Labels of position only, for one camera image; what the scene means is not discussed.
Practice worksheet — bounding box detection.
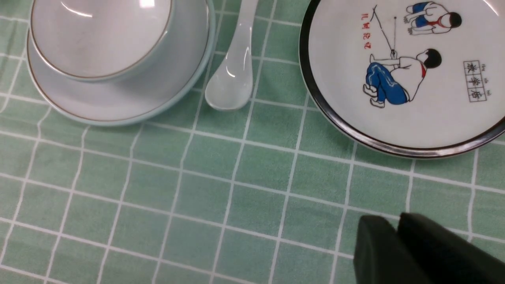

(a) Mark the black-rimmed cartoon plate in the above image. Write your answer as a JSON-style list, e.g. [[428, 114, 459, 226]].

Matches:
[[298, 0, 505, 159]]

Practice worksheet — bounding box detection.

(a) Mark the light blue ceramic plate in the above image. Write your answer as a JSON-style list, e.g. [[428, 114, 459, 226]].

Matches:
[[26, 0, 216, 127]]

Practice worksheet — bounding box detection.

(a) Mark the green checkered tablecloth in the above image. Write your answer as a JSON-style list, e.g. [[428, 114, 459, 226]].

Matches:
[[0, 0, 505, 284]]

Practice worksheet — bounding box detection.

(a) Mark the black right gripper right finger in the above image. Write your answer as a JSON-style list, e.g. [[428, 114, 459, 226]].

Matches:
[[397, 213, 505, 284]]

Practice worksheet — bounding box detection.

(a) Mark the light blue ceramic bowl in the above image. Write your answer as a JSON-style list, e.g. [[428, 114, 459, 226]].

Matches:
[[30, 0, 211, 82]]

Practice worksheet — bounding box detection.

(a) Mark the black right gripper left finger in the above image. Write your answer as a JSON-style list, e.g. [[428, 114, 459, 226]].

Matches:
[[353, 215, 430, 284]]

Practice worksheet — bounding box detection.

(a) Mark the plain white ceramic spoon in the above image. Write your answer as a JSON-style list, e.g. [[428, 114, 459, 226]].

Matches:
[[204, 0, 258, 111]]

